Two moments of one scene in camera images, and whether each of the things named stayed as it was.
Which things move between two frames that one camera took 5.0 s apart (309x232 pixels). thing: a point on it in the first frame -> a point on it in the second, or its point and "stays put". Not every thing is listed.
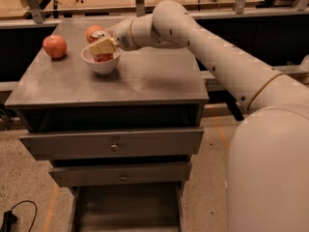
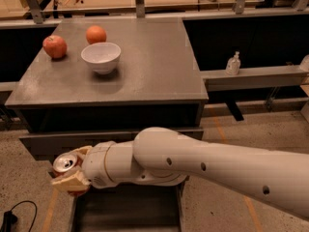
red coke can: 99,57 -> 64,165
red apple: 54,45 stays put
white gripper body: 123,36 -> 96,164
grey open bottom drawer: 127,208 stays put
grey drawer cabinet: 123,141 stays put
